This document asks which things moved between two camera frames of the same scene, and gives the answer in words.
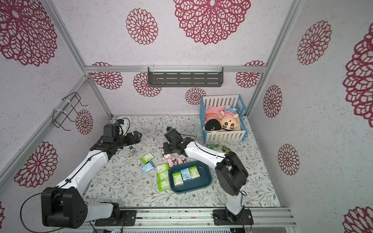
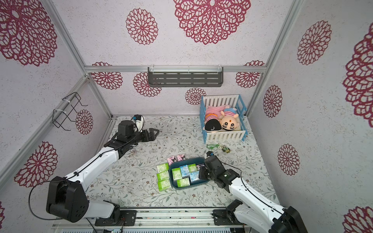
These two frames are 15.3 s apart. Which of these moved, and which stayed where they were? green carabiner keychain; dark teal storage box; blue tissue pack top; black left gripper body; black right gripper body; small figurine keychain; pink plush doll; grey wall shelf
Moved: black left gripper body; black right gripper body; dark teal storage box; blue tissue pack top
Stayed: pink plush doll; small figurine keychain; grey wall shelf; green carabiner keychain
